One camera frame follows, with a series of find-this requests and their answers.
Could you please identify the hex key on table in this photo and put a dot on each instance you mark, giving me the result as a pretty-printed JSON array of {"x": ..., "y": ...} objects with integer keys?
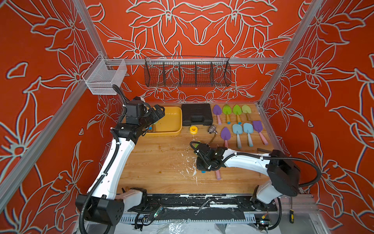
[{"x": 263, "y": 151}]

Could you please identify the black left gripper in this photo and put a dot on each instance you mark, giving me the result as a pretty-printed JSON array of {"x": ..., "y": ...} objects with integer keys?
[{"x": 161, "y": 113}]

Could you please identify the black wire wall basket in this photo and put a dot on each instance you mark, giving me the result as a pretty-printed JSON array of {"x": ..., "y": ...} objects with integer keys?
[{"x": 187, "y": 71}]

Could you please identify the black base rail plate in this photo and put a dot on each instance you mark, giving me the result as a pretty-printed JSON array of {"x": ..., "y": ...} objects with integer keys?
[{"x": 149, "y": 204}]

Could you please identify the blue shovel blue handle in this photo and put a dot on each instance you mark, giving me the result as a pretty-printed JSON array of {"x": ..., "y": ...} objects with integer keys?
[
  {"x": 238, "y": 130},
  {"x": 248, "y": 129}
]

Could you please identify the yellow black screwdriver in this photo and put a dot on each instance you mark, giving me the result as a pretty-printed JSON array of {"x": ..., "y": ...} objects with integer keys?
[{"x": 291, "y": 216}]

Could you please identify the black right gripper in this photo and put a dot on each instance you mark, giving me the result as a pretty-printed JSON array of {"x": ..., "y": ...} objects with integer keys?
[{"x": 199, "y": 165}]

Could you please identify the grey cable duct strip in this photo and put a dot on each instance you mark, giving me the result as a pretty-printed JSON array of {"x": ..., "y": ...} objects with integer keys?
[{"x": 189, "y": 218}]

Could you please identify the yellow storage box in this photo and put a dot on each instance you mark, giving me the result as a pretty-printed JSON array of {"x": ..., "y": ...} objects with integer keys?
[{"x": 169, "y": 125}]

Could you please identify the yellow tape roll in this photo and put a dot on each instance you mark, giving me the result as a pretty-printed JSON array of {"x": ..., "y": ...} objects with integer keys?
[{"x": 193, "y": 130}]

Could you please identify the wrench on base rail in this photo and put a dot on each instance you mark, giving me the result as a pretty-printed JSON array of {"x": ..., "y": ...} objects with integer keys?
[{"x": 204, "y": 205}]

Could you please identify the pink handled tool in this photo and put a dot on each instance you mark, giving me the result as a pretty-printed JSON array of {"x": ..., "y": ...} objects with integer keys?
[{"x": 225, "y": 136}]

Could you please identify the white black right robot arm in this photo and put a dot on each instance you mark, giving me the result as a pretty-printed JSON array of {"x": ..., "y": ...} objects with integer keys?
[{"x": 282, "y": 172}]

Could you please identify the clear mesh wall basket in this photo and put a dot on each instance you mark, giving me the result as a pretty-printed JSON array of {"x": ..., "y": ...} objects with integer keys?
[{"x": 102, "y": 74}]

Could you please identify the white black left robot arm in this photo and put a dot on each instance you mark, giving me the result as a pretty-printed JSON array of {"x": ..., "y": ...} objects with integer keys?
[{"x": 102, "y": 204}]

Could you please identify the black plastic tool case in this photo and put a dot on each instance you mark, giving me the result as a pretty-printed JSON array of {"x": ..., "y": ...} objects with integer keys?
[{"x": 196, "y": 114}]

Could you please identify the purple square shovel pink handle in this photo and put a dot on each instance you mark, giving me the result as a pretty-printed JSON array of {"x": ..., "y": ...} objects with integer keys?
[{"x": 258, "y": 127}]

